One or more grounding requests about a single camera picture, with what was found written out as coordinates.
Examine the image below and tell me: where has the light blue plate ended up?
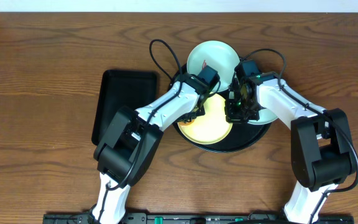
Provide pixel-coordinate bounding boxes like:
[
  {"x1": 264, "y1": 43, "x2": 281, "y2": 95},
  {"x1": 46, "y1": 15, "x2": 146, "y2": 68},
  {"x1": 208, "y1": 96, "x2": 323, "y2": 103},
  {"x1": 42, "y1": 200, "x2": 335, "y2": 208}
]
[
  {"x1": 228, "y1": 73, "x2": 281, "y2": 126},
  {"x1": 186, "y1": 40, "x2": 240, "y2": 93}
]

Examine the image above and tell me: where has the yellow plate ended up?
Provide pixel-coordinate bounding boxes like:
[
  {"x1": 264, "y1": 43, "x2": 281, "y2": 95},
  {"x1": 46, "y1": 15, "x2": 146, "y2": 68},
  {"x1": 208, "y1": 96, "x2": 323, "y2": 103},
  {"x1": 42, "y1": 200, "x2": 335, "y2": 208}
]
[{"x1": 178, "y1": 94, "x2": 232, "y2": 144}]

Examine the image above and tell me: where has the green and orange sponge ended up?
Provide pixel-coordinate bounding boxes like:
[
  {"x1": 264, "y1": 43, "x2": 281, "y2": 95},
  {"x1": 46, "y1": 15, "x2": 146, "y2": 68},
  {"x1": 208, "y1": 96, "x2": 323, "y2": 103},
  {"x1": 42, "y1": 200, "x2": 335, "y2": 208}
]
[{"x1": 178, "y1": 120, "x2": 194, "y2": 126}]

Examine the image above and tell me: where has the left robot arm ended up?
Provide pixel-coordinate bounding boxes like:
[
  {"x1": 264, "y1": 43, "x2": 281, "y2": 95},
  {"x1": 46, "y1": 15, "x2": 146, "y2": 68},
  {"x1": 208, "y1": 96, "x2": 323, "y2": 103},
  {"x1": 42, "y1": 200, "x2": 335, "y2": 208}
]
[{"x1": 88, "y1": 66, "x2": 220, "y2": 223}]

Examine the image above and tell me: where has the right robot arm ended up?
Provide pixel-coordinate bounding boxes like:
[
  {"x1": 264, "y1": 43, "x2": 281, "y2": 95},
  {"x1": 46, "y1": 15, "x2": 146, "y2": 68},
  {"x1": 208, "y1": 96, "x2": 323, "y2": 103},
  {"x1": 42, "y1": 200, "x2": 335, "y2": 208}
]
[{"x1": 225, "y1": 60, "x2": 358, "y2": 223}]

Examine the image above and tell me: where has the round black tray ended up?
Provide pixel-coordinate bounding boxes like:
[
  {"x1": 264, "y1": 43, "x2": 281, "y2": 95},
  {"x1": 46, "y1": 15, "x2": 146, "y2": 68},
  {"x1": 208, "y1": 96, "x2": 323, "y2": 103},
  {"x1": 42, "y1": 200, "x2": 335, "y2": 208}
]
[{"x1": 167, "y1": 55, "x2": 281, "y2": 153}]

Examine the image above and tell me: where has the rectangular black tray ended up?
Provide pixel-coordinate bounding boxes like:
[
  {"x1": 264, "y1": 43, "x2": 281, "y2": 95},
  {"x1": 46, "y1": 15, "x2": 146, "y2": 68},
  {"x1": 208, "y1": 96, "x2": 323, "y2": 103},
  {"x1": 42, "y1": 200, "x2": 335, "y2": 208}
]
[{"x1": 91, "y1": 69, "x2": 158, "y2": 145}]

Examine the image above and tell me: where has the light blue plate top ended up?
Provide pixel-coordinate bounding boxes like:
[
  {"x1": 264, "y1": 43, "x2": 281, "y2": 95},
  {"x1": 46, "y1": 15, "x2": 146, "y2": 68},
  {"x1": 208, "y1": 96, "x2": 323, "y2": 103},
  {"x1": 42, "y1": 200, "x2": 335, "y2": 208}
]
[{"x1": 186, "y1": 40, "x2": 240, "y2": 93}]

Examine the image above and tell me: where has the right black cable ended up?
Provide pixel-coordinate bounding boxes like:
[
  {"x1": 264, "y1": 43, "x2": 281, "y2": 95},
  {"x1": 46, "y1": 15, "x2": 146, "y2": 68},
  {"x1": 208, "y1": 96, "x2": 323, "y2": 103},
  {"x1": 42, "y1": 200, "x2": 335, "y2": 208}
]
[{"x1": 239, "y1": 48, "x2": 358, "y2": 224}]

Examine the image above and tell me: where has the black cable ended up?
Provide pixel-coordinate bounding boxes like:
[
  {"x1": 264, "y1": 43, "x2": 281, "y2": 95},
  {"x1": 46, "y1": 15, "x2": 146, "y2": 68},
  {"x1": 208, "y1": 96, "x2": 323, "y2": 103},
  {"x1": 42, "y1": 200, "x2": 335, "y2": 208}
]
[
  {"x1": 239, "y1": 48, "x2": 358, "y2": 224},
  {"x1": 104, "y1": 39, "x2": 222, "y2": 192}
]

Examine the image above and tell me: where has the left black cable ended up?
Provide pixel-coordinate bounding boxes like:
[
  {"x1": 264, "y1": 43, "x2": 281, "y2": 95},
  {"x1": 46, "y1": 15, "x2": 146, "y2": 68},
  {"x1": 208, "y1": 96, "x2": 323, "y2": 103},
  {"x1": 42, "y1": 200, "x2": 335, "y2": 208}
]
[{"x1": 104, "y1": 39, "x2": 222, "y2": 192}]

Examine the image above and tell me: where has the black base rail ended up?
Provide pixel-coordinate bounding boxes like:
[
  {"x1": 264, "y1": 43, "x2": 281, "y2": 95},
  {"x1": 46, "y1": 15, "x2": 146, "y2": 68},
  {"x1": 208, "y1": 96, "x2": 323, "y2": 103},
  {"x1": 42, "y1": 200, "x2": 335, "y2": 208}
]
[{"x1": 42, "y1": 212, "x2": 354, "y2": 224}]

